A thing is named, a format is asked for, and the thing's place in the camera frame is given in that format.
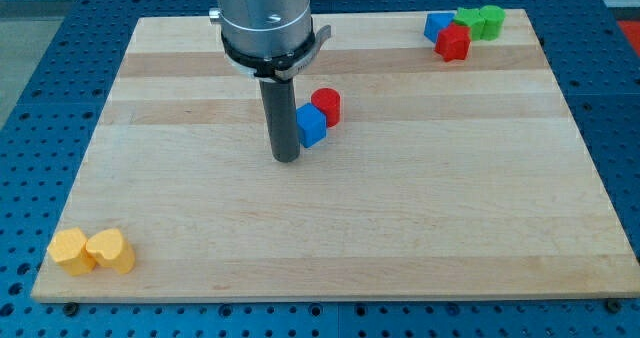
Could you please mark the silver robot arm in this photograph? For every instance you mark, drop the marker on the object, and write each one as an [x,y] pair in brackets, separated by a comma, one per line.
[273,40]

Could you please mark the blue cube block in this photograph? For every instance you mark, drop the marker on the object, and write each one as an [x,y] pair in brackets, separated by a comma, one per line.
[312,125]

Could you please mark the red cylinder block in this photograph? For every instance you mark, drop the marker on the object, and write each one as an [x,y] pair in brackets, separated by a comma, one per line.
[328,101]

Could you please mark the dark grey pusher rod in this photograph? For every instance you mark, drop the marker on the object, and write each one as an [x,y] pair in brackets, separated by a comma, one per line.
[280,113]

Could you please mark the wooden board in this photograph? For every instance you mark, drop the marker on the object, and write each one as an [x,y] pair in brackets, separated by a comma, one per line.
[462,180]

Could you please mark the red star block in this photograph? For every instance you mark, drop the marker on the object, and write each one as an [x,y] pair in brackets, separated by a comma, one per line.
[453,42]

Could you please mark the blue pentagon block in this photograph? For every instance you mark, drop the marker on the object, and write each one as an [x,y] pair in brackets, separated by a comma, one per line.
[435,22]

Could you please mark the green star block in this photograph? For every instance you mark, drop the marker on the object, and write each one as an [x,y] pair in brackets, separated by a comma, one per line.
[471,18]

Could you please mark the green cylinder block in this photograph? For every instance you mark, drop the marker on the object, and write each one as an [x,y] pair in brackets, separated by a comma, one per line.
[494,17]

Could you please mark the yellow heart block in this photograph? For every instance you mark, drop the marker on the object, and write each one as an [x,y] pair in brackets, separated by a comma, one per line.
[111,249]

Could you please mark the yellow hexagon block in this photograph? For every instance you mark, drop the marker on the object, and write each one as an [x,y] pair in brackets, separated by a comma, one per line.
[68,250]

